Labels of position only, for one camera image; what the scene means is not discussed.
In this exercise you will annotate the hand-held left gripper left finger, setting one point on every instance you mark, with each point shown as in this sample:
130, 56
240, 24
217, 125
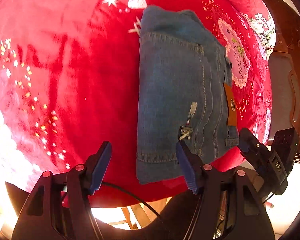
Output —
101, 166

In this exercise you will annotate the floral patterned quilt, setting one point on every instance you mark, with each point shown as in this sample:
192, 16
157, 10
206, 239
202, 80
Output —
260, 22

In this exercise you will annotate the red floral blanket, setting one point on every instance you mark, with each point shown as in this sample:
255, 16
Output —
65, 80

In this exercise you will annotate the blue denim pants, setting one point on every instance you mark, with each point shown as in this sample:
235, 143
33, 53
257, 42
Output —
180, 95

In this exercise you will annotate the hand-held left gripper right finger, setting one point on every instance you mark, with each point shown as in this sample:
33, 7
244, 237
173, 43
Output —
188, 167

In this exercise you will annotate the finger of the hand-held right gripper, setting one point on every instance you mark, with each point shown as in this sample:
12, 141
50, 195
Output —
247, 142

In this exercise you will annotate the dark carved wooden bed frame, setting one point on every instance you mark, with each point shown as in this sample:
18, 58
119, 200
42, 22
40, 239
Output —
295, 55

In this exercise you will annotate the dark cloth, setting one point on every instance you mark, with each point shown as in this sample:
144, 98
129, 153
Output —
175, 215

